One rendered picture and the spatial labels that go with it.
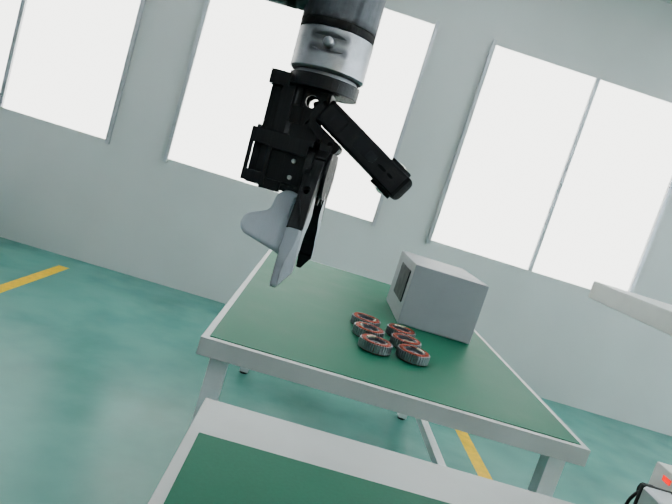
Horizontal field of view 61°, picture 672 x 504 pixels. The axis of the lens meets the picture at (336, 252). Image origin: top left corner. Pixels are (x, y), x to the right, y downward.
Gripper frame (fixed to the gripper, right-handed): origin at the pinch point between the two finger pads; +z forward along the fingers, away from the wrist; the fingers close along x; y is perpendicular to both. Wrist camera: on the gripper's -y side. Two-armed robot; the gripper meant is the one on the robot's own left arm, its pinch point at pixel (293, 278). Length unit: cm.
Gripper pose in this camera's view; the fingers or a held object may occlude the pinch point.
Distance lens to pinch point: 59.3
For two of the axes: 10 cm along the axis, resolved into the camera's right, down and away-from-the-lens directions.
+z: -2.7, 9.6, 1.2
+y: -9.6, -2.7, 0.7
